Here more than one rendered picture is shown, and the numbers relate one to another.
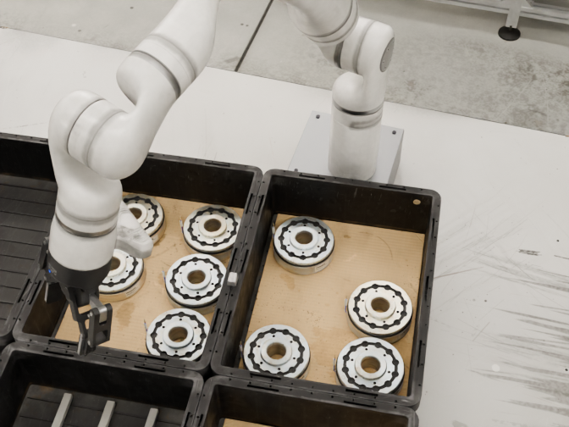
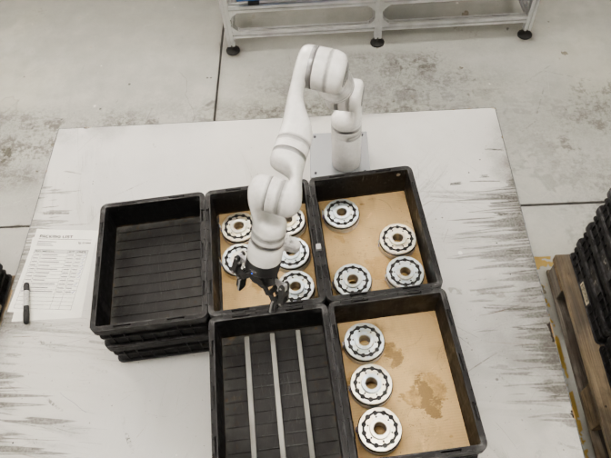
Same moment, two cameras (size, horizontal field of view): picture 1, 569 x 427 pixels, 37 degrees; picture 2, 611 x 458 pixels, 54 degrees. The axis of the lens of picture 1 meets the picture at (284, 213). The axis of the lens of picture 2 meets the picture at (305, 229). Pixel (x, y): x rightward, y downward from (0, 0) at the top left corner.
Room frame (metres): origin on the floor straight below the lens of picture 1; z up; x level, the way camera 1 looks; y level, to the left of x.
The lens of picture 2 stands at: (-0.05, 0.30, 2.28)
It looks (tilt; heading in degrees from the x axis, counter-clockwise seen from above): 57 degrees down; 346
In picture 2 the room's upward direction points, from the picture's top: 6 degrees counter-clockwise
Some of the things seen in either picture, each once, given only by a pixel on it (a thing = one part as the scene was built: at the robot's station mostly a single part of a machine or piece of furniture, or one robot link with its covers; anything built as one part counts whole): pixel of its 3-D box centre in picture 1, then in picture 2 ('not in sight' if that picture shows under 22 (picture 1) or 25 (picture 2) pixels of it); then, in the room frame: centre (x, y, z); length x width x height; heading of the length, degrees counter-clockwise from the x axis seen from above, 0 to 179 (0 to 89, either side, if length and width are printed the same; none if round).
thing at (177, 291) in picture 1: (196, 279); (291, 253); (0.80, 0.15, 0.86); 0.10 x 0.10 x 0.01
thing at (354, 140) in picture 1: (355, 133); (345, 143); (1.10, -0.13, 0.88); 0.09 x 0.09 x 0.17; 75
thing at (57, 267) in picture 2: not in sight; (54, 272); (1.09, 0.84, 0.70); 0.33 x 0.23 x 0.01; 162
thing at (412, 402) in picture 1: (334, 279); (371, 231); (0.75, -0.07, 0.92); 0.40 x 0.30 x 0.02; 168
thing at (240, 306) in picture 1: (333, 296); (371, 241); (0.75, -0.07, 0.87); 0.40 x 0.30 x 0.11; 168
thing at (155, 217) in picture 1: (134, 216); (238, 226); (0.93, 0.26, 0.86); 0.10 x 0.10 x 0.01
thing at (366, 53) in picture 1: (361, 65); (346, 104); (1.10, -0.14, 1.04); 0.09 x 0.09 x 0.17; 61
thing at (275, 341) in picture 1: (276, 352); (352, 279); (0.66, 0.02, 0.86); 0.05 x 0.05 x 0.01
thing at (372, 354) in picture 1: (370, 365); (405, 272); (0.63, -0.12, 0.86); 0.05 x 0.05 x 0.01
